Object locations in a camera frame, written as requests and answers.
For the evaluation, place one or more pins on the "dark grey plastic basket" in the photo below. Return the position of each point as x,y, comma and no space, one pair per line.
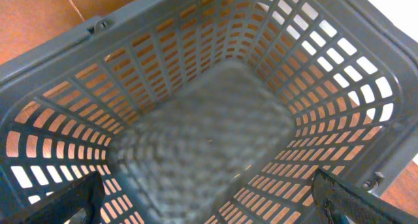
211,111

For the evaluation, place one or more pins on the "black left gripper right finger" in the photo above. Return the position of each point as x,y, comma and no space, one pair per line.
339,202

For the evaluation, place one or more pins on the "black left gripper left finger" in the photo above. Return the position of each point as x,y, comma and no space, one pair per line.
79,202

